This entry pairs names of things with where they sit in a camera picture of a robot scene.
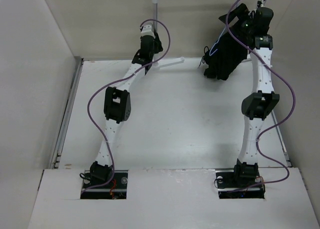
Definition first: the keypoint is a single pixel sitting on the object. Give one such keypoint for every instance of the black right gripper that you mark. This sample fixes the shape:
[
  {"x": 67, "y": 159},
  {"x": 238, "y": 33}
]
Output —
[{"x": 241, "y": 13}]

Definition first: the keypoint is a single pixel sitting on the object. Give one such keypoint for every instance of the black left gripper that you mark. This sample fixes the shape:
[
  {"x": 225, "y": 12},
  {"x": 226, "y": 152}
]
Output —
[{"x": 156, "y": 43}]

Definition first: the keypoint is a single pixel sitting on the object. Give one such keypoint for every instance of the black trousers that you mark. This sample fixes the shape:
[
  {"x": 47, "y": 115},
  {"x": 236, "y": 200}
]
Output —
[{"x": 223, "y": 58}]

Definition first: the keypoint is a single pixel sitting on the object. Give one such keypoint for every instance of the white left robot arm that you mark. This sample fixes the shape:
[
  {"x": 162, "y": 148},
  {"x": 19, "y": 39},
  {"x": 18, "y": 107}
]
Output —
[{"x": 117, "y": 109}]

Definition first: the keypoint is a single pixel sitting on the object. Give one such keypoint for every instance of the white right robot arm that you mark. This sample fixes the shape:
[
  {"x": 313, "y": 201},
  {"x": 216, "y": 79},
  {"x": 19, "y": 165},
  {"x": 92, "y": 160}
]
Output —
[{"x": 255, "y": 108}]

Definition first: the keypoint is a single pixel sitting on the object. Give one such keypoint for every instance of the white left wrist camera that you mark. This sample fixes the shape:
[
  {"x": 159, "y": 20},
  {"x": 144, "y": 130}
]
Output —
[{"x": 147, "y": 30}]

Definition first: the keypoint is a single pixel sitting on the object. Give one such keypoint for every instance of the left aluminium table rail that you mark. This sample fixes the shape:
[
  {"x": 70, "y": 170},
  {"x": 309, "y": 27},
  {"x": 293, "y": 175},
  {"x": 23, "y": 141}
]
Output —
[{"x": 59, "y": 144}]

